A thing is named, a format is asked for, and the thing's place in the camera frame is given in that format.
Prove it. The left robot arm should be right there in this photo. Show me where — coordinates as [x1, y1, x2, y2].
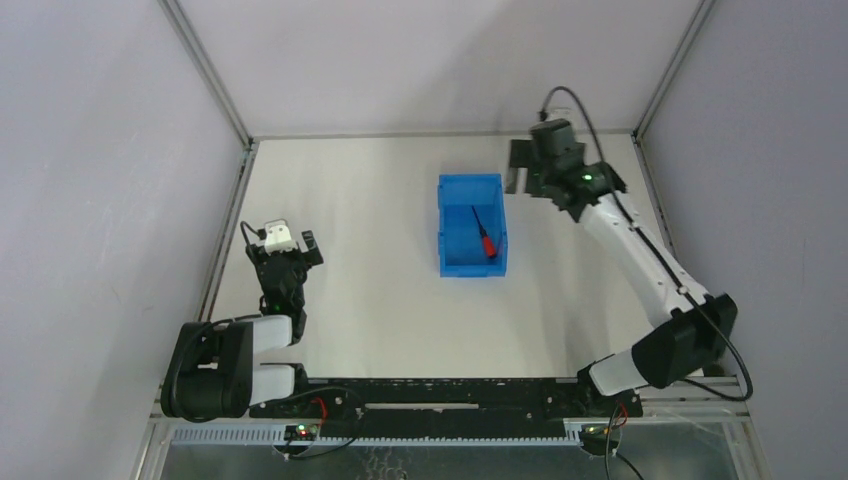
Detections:
[160, 221, 324, 423]

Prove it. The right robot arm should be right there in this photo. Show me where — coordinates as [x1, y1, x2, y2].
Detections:
[505, 119, 738, 397]

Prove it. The controller board with wires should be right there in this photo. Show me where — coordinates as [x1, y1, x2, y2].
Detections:
[273, 386, 366, 462]
[579, 402, 645, 480]

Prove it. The aluminium frame profile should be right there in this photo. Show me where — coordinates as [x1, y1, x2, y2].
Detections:
[632, 0, 718, 142]
[159, 1, 255, 321]

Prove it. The aluminium frame profile right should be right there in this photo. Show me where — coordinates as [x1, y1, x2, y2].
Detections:
[632, 0, 718, 142]

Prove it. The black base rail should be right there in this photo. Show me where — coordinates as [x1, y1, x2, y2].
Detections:
[248, 377, 644, 441]

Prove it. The aluminium frame profile left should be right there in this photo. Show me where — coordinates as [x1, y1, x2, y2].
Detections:
[159, 1, 255, 321]

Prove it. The right controller board with wires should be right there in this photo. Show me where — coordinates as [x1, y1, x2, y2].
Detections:
[579, 402, 645, 480]

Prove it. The red handled screwdriver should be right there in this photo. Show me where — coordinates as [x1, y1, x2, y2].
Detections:
[471, 206, 498, 260]

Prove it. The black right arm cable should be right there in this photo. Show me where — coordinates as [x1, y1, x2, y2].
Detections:
[538, 86, 755, 403]

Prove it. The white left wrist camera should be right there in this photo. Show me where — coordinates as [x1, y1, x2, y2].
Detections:
[263, 219, 298, 255]

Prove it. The blue plastic bin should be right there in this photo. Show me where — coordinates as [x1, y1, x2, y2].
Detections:
[437, 173, 509, 278]

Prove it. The left controller board with wires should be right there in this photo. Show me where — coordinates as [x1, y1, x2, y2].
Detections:
[273, 386, 366, 462]

